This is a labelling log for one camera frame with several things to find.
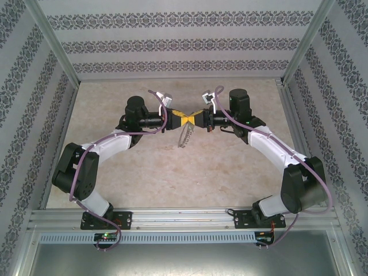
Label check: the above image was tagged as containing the grey metal tray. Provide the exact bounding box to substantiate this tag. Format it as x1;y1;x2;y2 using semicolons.
28;229;350;276

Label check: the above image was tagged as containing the short aluminium floor rail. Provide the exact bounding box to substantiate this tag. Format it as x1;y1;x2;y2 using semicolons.
77;76;285;85

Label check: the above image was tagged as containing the aluminium frame post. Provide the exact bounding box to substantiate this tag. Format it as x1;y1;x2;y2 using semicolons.
280;0;337;86
24;0;82;87

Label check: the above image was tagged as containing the aluminium mounting rail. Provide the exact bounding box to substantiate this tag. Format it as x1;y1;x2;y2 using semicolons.
28;208;337;231

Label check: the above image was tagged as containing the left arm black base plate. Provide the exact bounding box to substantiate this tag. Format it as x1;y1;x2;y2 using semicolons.
81;211;133;231

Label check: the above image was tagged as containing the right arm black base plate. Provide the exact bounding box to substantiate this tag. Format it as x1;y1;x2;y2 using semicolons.
234;210;287;230

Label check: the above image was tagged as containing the slotted cable duct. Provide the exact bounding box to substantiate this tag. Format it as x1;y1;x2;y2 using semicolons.
39;232;275;244

